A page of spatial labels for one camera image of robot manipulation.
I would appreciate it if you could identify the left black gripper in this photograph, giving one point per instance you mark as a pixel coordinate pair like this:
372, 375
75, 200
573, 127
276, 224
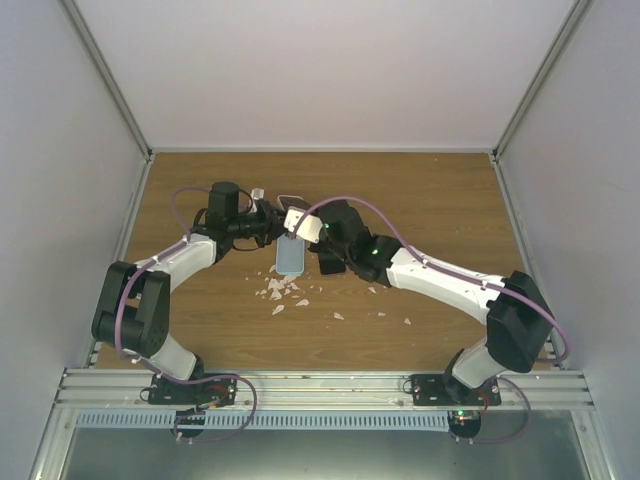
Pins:
273, 226

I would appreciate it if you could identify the light blue phone case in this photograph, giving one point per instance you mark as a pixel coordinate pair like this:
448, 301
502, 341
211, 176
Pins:
290, 255

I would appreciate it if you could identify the purple smartphone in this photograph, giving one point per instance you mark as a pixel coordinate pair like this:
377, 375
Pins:
330, 265

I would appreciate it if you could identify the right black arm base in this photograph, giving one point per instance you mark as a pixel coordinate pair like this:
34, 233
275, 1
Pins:
440, 389

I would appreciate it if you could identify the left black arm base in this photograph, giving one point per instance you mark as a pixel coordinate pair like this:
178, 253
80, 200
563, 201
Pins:
213, 393

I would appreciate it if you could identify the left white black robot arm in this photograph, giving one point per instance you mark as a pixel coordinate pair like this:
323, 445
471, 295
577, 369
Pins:
132, 313

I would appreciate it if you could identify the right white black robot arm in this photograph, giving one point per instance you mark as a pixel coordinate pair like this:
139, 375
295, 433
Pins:
516, 316

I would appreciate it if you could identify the white debris pile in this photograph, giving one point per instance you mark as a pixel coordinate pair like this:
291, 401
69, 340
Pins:
282, 291

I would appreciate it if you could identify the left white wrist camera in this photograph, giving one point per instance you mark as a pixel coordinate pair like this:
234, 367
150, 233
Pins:
257, 196

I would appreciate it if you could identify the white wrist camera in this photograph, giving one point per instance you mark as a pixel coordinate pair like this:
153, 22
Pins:
257, 196
307, 227

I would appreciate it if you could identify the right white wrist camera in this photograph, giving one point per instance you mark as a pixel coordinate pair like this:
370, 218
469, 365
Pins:
307, 227

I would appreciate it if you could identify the grey slotted cable duct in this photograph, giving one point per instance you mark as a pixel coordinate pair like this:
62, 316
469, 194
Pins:
268, 420

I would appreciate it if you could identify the aluminium mounting rail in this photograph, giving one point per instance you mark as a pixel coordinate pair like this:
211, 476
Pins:
328, 390

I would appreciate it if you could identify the left aluminium frame post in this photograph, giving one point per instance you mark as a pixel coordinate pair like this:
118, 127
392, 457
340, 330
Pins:
100, 64

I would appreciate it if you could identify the aluminium frame post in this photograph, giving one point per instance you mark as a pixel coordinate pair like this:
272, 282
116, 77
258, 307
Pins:
100, 64
558, 45

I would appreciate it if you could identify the right aluminium frame post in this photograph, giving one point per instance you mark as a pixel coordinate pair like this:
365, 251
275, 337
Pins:
558, 45

